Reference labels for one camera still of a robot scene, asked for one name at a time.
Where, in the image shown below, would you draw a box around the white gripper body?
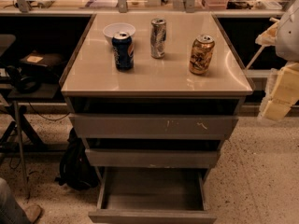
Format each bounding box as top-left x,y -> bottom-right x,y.
267,62 -> 299,104

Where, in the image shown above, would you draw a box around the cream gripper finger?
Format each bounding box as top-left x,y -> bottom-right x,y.
255,22 -> 278,47
259,97 -> 292,121

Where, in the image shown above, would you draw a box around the orange soda can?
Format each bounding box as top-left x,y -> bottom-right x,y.
189,35 -> 215,75

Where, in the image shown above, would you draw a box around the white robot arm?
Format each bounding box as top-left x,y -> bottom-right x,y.
255,0 -> 299,121

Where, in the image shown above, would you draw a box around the tall silver can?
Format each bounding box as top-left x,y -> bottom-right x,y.
150,18 -> 166,59

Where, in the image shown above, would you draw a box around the grey drawer cabinet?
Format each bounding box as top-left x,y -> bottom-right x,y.
59,12 -> 255,224

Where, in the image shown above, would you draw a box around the blue Pepsi can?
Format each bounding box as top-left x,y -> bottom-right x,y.
112,32 -> 134,71

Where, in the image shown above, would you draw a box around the top grey drawer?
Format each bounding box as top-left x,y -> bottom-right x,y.
69,114 -> 238,140

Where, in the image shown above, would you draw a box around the grey drawer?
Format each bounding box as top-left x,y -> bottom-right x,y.
69,114 -> 238,140
89,168 -> 216,224
86,149 -> 219,168

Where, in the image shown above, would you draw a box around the middle grey drawer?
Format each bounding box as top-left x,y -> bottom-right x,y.
86,149 -> 219,168

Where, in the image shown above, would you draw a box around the bottom grey drawer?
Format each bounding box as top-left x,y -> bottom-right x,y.
89,168 -> 216,224

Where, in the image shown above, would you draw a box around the white stick with tip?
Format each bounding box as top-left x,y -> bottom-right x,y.
245,18 -> 279,70

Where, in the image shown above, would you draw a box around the white bowl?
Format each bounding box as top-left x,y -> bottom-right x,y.
103,22 -> 135,45

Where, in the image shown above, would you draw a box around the black backpack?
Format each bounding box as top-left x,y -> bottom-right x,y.
55,128 -> 99,190

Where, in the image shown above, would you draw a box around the black box with label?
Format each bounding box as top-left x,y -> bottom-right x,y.
20,51 -> 67,79

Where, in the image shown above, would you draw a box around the black headphones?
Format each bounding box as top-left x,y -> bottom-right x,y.
6,66 -> 40,93

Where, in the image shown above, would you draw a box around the small side table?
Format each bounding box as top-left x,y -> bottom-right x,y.
0,82 -> 62,200

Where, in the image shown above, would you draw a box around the person's leg in jeans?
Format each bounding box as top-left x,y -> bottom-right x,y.
0,178 -> 31,224

